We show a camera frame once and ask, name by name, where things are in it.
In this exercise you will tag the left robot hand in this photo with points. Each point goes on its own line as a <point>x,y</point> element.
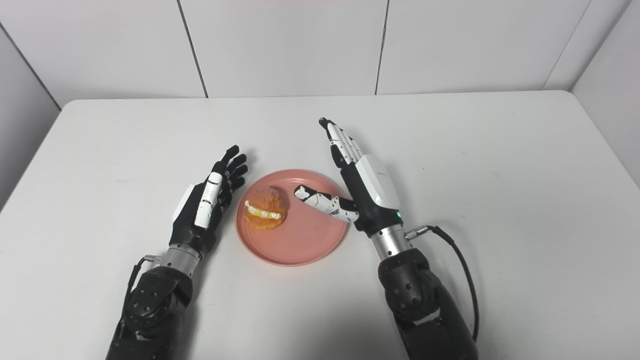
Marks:
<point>192,225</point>

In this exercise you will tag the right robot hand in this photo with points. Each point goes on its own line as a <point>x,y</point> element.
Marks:
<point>367,197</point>

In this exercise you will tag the pink plate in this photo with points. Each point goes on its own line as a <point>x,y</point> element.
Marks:
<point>310,235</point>

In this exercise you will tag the cream puff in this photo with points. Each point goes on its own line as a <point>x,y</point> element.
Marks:
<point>266,208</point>

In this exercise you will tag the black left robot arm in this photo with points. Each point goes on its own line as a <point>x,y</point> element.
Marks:
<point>150,310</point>

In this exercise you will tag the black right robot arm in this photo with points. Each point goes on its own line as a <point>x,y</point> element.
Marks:
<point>425,300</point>

